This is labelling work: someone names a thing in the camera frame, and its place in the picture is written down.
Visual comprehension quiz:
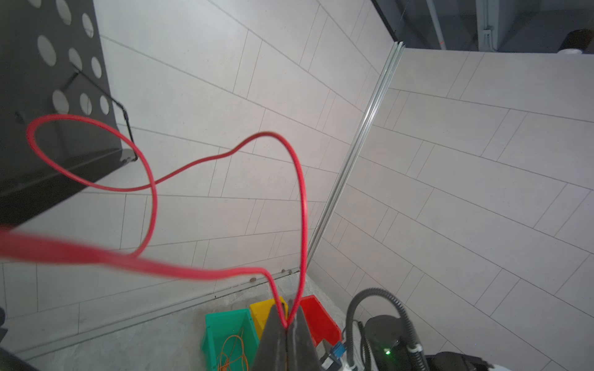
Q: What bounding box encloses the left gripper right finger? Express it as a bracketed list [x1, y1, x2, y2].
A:
[286, 307, 322, 371]

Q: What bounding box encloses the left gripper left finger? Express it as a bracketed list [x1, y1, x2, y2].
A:
[251, 312, 288, 371]

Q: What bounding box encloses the orange cable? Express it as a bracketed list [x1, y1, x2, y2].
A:
[217, 335, 249, 371]

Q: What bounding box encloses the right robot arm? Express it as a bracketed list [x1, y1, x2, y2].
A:
[342, 288, 505, 370]

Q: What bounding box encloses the red plastic bin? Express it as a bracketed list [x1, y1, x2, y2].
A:
[300, 295, 342, 347]

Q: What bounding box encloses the green plastic bin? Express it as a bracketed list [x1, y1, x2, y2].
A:
[201, 309, 259, 370]

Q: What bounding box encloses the yellow plastic bin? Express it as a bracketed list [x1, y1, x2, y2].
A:
[249, 298, 278, 339]

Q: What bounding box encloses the black perforated music stand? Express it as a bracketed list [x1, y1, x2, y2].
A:
[1, 1, 136, 227]

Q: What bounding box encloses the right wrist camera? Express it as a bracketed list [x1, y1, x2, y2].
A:
[320, 343, 346, 371]

